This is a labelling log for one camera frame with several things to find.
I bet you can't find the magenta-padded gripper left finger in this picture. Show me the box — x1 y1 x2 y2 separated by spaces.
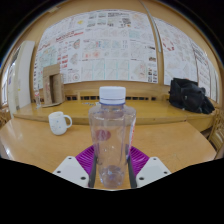
52 144 98 189

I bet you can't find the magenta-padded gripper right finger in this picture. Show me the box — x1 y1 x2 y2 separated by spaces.
126 145 172 189

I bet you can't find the clear plastic water bottle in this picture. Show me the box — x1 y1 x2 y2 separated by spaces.
87 85 138 190

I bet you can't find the white ceramic mug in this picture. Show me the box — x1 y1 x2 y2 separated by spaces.
48 111 73 136

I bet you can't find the wooden chair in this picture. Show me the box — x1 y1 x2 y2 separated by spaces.
208 109 224 159
0 106 13 129

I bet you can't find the small clear bottle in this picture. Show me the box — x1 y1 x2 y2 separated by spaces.
34 90 42 109

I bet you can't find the black bag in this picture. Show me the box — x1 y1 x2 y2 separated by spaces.
168 77 216 115

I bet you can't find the brown cardboard stand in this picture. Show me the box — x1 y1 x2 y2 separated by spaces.
42 63 66 107

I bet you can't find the white standing air conditioner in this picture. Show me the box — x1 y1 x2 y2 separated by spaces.
7 40 36 116

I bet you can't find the window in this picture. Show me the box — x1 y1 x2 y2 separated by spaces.
1 66 10 106

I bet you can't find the narrow printed wall poster panel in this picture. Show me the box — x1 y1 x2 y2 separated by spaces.
190 41 219 101

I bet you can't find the medium printed wall poster panel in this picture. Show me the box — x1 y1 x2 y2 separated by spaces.
153 16 198 86

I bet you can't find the large printed wall poster panel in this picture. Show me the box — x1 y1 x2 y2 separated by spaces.
33 9 160 92

